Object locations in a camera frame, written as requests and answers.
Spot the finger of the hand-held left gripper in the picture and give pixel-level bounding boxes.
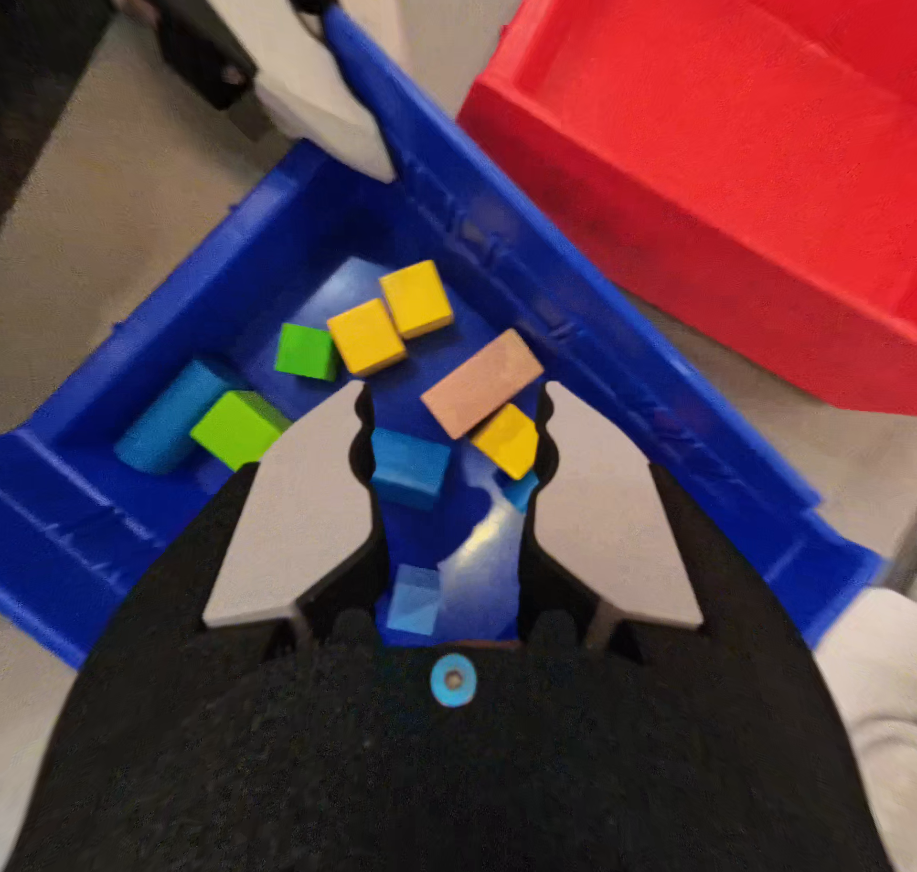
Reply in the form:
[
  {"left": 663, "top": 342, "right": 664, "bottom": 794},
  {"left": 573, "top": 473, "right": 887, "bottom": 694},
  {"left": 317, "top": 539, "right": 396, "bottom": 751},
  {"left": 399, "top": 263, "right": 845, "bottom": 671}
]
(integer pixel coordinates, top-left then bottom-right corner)
[{"left": 172, "top": 0, "right": 401, "bottom": 185}]

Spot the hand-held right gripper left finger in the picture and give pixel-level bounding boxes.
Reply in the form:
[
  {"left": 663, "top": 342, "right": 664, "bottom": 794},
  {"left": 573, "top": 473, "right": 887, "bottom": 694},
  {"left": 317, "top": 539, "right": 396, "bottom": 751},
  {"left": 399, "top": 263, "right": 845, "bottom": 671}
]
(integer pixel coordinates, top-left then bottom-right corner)
[{"left": 204, "top": 383, "right": 389, "bottom": 629}]

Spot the red plastic bin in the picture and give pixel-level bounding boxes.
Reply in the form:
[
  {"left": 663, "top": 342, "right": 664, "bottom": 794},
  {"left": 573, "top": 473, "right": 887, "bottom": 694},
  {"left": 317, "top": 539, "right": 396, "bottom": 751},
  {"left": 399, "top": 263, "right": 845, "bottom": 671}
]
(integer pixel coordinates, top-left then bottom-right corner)
[{"left": 456, "top": 0, "right": 917, "bottom": 419}]

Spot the light blue wooden cube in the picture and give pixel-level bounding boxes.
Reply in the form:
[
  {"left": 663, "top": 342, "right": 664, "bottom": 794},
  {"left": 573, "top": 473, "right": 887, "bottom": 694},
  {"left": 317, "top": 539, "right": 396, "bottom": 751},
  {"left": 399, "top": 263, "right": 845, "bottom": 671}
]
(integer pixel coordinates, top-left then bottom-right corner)
[{"left": 384, "top": 564, "right": 444, "bottom": 638}]

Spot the small green wooden block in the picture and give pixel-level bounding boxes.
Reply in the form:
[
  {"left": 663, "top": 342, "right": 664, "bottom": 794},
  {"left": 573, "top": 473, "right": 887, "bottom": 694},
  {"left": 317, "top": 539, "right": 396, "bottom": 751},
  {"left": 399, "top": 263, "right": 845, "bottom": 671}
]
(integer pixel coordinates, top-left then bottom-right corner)
[{"left": 274, "top": 324, "right": 339, "bottom": 383}]

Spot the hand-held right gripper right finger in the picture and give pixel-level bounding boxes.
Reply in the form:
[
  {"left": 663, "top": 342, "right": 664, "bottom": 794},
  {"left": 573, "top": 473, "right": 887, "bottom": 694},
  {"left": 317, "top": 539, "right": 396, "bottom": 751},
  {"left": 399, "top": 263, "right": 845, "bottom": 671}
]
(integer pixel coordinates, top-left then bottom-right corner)
[{"left": 518, "top": 381, "right": 706, "bottom": 632}]

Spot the yellow wooden cube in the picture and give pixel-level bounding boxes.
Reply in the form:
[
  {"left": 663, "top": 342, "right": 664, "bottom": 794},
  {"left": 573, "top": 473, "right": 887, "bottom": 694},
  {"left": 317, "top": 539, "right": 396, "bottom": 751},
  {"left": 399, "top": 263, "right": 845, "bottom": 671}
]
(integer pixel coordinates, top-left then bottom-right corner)
[{"left": 379, "top": 261, "right": 457, "bottom": 341}]

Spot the natural wooden block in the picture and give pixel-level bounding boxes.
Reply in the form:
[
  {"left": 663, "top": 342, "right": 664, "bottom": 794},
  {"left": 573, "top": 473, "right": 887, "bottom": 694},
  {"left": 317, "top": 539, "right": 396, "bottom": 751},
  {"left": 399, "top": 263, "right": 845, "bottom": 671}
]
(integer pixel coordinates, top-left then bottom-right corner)
[{"left": 420, "top": 330, "right": 547, "bottom": 440}]

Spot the blue wooden cylinder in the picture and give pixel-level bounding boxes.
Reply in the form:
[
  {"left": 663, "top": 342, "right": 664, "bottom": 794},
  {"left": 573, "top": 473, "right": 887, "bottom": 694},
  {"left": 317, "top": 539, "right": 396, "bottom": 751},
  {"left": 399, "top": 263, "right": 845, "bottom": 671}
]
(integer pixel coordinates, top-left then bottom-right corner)
[
  {"left": 115, "top": 360, "right": 239, "bottom": 475},
  {"left": 495, "top": 468, "right": 541, "bottom": 513}
]

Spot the blue plastic bin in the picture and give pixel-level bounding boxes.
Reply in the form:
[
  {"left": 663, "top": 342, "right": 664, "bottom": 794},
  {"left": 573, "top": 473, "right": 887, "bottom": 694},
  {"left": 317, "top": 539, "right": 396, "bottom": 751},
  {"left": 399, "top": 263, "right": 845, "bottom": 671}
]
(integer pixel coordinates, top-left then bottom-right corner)
[{"left": 0, "top": 6, "right": 888, "bottom": 672}]

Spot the long green wooden block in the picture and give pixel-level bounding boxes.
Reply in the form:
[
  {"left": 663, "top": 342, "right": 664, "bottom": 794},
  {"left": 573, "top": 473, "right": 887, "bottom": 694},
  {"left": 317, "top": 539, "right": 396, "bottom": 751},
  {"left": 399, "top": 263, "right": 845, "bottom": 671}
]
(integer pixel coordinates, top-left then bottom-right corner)
[{"left": 190, "top": 390, "right": 293, "bottom": 473}]

